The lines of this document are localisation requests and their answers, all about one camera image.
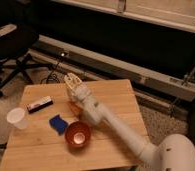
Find white plastic cup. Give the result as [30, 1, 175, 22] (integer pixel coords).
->
[6, 107, 28, 129]

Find black cable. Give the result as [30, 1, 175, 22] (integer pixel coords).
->
[40, 51, 67, 85]

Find red bowl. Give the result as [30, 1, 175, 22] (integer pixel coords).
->
[65, 121, 91, 148]

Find metal frame beam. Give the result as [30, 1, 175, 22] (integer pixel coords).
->
[33, 35, 195, 102]

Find black office chair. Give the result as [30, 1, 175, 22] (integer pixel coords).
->
[0, 24, 53, 98]

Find blue sponge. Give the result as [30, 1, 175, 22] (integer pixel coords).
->
[49, 115, 68, 135]

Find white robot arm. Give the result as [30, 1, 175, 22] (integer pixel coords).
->
[64, 73, 195, 171]

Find metal clamp rod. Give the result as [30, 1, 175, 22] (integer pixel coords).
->
[168, 66, 195, 117]

